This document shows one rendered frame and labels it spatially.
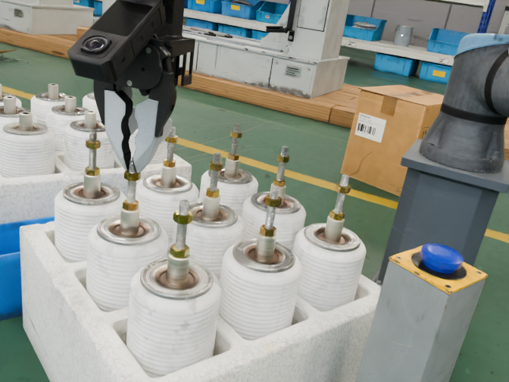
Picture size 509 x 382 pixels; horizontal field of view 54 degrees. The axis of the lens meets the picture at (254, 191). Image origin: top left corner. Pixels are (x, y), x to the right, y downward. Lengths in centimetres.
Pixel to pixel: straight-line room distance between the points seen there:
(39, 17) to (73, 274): 314
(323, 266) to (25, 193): 55
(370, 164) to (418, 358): 121
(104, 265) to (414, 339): 35
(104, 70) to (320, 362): 42
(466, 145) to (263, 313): 52
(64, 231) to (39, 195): 26
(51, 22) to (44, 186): 289
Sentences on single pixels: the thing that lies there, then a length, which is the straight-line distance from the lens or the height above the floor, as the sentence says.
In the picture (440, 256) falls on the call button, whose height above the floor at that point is 33.
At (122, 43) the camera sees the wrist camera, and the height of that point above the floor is 48.
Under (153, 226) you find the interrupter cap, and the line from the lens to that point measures 63.
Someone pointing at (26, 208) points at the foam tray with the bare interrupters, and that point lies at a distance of 97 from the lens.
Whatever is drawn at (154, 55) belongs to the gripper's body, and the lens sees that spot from 53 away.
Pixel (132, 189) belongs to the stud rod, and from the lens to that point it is 60.
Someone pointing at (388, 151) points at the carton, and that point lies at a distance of 166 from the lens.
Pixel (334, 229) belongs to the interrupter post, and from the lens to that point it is 66.
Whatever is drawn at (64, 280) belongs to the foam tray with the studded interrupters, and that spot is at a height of 18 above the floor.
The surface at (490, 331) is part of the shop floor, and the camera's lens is 110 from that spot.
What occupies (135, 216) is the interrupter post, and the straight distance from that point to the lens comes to 61.
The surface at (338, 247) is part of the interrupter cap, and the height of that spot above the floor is 25.
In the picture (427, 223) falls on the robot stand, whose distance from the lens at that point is 99.
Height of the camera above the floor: 54
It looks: 22 degrees down
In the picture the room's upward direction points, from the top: 9 degrees clockwise
